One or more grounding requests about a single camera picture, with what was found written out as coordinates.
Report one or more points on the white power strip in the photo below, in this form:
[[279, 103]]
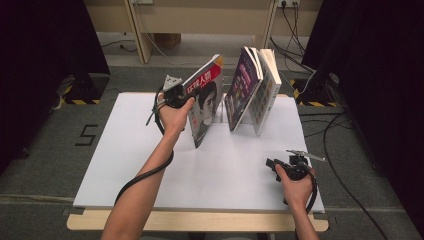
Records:
[[142, 1]]

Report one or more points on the beige wooden desk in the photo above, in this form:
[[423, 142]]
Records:
[[200, 20]]

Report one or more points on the black curtain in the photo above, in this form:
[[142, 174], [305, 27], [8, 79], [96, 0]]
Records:
[[376, 83], [40, 66]]

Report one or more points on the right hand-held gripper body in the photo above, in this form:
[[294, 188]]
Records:
[[296, 170]]

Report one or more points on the white magazine with picture grid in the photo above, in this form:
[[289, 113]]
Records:
[[268, 90]]

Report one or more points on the black and red magazine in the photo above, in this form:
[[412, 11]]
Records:
[[206, 103]]

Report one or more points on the white wall socket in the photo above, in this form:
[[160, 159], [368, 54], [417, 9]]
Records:
[[288, 2]]

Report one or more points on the person's left hand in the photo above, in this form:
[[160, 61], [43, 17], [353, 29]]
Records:
[[173, 120]]

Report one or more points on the clear acrylic magazine rack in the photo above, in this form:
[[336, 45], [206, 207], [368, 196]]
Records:
[[222, 115]]

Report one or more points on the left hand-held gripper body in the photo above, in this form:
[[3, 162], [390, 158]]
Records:
[[176, 95]]

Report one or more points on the person's right hand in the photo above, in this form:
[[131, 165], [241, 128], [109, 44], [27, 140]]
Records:
[[298, 193]]

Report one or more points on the black stand base striped tape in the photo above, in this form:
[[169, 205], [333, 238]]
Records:
[[315, 95], [86, 88]]

